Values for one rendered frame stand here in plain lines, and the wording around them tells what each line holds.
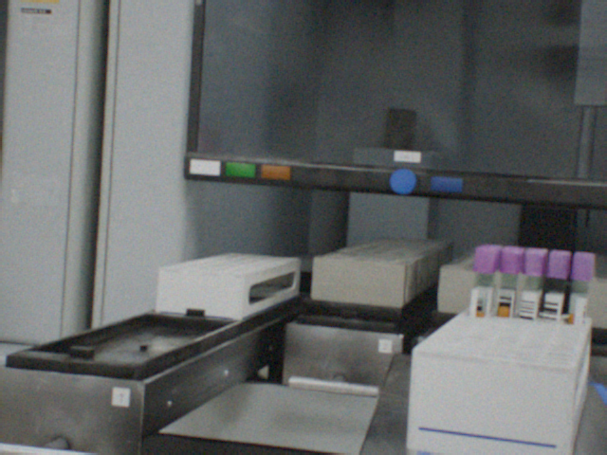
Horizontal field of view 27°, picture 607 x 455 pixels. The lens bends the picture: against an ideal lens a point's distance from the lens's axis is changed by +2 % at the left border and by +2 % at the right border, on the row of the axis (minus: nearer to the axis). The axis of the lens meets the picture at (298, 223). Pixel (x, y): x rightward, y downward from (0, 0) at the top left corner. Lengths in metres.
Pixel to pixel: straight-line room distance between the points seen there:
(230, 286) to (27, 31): 0.46
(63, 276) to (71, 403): 0.57
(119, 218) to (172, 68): 0.20
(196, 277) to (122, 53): 0.35
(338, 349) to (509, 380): 0.66
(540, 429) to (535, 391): 0.02
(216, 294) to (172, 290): 0.05
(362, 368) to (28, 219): 0.48
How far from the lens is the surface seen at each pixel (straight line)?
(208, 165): 1.53
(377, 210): 2.12
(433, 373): 0.80
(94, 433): 1.07
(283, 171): 1.50
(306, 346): 1.45
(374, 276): 1.50
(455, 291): 1.49
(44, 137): 1.63
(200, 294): 1.39
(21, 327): 1.66
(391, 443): 0.82
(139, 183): 1.59
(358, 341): 1.43
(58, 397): 1.08
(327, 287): 1.51
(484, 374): 0.80
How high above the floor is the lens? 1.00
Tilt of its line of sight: 3 degrees down
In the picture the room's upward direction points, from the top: 4 degrees clockwise
